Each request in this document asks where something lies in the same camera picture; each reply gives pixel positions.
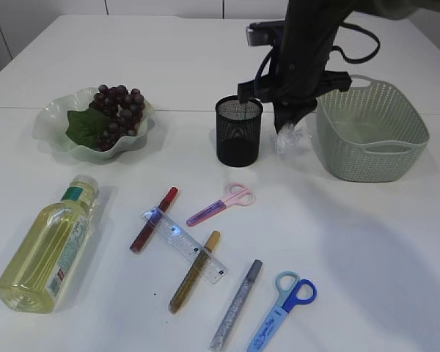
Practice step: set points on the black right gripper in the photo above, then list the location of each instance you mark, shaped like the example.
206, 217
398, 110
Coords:
295, 72

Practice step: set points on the clear plastic sheet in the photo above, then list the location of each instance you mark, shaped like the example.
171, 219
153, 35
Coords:
291, 139

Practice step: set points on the purple artificial grape bunch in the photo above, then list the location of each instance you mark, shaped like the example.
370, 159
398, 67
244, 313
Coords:
113, 113

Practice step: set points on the yellow tea drink bottle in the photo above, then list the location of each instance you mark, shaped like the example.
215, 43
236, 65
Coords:
37, 275

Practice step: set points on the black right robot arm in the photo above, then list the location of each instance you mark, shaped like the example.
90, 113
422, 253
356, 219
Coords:
313, 17

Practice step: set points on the black mesh pen holder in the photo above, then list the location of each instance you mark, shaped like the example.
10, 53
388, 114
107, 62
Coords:
238, 131

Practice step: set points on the green plastic woven basket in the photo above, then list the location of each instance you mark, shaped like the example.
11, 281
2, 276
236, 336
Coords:
369, 134

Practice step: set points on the clear plastic ruler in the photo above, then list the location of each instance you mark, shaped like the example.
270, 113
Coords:
186, 246

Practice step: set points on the gold glitter glue pen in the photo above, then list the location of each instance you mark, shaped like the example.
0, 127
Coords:
193, 273

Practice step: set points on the red glitter glue pen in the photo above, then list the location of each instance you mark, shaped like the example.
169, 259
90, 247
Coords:
153, 220

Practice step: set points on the silver glitter glue pen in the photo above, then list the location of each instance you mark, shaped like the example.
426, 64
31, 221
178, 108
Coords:
223, 331

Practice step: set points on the pink capped scissors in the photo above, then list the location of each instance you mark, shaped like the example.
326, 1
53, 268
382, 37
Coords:
234, 194

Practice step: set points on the blue capped scissors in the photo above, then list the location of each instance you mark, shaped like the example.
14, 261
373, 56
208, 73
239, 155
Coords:
288, 284

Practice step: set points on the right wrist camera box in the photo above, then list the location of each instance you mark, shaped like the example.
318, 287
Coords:
265, 33

